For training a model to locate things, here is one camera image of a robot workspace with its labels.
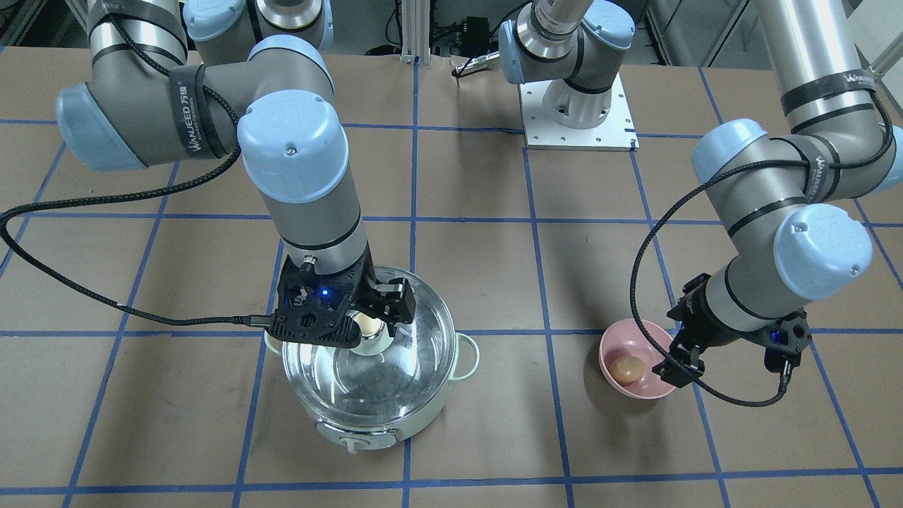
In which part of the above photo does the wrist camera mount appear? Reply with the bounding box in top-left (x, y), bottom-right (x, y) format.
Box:
top-left (760, 309), bottom-right (813, 374)
top-left (265, 250), bottom-right (370, 349)

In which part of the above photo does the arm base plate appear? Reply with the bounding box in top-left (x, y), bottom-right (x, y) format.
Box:
top-left (518, 73), bottom-right (641, 152)

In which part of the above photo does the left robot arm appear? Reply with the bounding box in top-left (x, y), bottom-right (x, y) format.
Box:
top-left (652, 1), bottom-right (901, 394)

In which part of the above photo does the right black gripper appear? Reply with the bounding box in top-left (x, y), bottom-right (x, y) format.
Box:
top-left (349, 277), bottom-right (416, 338)

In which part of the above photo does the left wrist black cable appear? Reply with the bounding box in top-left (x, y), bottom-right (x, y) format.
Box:
top-left (629, 92), bottom-right (897, 407)

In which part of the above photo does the aluminium frame post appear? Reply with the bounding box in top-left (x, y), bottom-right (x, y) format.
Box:
top-left (398, 0), bottom-right (432, 67)

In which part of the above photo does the pink bowl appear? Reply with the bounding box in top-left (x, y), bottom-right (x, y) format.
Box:
top-left (597, 318), bottom-right (675, 401)

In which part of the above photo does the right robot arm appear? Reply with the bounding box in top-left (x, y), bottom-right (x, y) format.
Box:
top-left (56, 1), bottom-right (416, 348)

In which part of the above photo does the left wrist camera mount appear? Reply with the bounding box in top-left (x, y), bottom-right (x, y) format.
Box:
top-left (760, 309), bottom-right (813, 374)

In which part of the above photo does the glass pot lid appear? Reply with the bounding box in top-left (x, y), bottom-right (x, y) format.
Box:
top-left (281, 265), bottom-right (457, 428)

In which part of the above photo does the pale green steel pot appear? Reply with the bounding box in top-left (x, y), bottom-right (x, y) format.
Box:
top-left (278, 265), bottom-right (470, 454)

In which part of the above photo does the brown egg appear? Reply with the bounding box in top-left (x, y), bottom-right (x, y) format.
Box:
top-left (607, 355), bottom-right (646, 387)

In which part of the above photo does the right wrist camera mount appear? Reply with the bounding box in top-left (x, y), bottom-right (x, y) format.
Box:
top-left (265, 250), bottom-right (370, 349)

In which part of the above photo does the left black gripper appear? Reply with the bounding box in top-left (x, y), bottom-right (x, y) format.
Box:
top-left (652, 274), bottom-right (718, 388)

